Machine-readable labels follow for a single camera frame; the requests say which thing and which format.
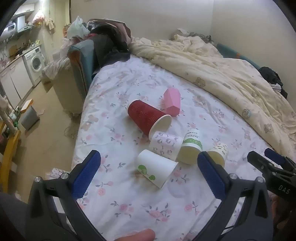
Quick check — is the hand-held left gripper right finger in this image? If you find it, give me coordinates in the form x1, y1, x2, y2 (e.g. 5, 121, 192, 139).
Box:
196, 151, 275, 241

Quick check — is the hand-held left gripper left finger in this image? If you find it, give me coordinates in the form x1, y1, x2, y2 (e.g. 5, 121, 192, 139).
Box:
25, 149, 107, 241

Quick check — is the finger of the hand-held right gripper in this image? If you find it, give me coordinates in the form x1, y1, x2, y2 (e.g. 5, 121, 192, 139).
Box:
247, 151, 292, 180
264, 148, 296, 171

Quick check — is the white speckled paper cup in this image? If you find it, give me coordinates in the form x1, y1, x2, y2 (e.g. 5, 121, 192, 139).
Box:
207, 143, 229, 168

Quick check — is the green label paper cup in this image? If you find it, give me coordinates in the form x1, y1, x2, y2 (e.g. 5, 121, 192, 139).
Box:
177, 130, 203, 165

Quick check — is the white animal print paper cup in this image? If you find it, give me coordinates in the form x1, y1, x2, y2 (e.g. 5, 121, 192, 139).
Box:
149, 130, 184, 161

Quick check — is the white green leaf paper cup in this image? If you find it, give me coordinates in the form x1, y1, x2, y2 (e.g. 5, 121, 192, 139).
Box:
135, 149, 179, 190

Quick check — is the red ribbed paper cup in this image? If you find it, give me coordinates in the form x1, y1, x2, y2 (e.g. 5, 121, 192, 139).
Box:
127, 100, 173, 138

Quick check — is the pink faceted cup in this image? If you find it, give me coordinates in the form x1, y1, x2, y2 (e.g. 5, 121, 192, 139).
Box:
163, 88, 181, 117

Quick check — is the person's right hand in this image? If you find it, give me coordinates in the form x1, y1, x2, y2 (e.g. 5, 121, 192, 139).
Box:
270, 194, 296, 232

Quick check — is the person's left hand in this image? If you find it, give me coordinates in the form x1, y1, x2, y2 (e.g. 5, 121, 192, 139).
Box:
114, 228, 156, 241

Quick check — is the floral patterned box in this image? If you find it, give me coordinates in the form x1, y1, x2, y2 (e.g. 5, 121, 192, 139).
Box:
50, 167, 71, 179

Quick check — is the striped cloth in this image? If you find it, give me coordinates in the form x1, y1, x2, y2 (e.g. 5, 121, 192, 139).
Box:
269, 82, 283, 93

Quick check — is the grey trash bin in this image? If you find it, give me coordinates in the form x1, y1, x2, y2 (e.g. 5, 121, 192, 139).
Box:
20, 105, 40, 131

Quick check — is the black garment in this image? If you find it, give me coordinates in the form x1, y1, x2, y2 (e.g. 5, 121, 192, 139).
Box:
258, 66, 288, 99

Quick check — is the yellow wooden chair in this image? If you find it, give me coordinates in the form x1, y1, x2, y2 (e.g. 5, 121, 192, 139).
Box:
0, 120, 22, 194

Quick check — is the cardboard box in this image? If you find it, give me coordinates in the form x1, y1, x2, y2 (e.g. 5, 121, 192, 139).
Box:
20, 99, 34, 114

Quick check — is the cream bear print duvet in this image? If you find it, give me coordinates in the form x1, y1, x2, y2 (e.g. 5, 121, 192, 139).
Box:
128, 34, 296, 160

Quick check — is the beige cloth covered seat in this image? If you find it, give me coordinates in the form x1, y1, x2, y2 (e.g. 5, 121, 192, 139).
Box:
41, 57, 85, 116

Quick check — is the floral bed sheet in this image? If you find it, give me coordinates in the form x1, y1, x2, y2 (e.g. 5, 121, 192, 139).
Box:
69, 53, 281, 241

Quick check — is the teal headboard cushion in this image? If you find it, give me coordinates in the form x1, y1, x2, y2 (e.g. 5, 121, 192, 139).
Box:
216, 42, 263, 70

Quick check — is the teal armchair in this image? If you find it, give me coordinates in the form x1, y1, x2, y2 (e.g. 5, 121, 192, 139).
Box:
68, 39, 100, 95

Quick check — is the white kitchen cabinet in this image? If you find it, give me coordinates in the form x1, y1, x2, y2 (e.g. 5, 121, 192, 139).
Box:
0, 56, 34, 109

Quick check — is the white washing machine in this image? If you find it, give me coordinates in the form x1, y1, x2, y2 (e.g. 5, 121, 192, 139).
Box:
22, 45, 47, 87

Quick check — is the dark clothing pile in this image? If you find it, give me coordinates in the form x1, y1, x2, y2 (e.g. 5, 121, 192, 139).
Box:
87, 20, 132, 70

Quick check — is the white plastic bag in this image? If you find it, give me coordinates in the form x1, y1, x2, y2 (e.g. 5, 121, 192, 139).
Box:
66, 16, 90, 39

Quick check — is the pink hanging bag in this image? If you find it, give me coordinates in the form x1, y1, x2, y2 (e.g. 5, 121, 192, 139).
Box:
32, 9, 45, 25

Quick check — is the range hood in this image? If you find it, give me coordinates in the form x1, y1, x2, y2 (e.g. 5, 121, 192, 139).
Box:
4, 14, 33, 34

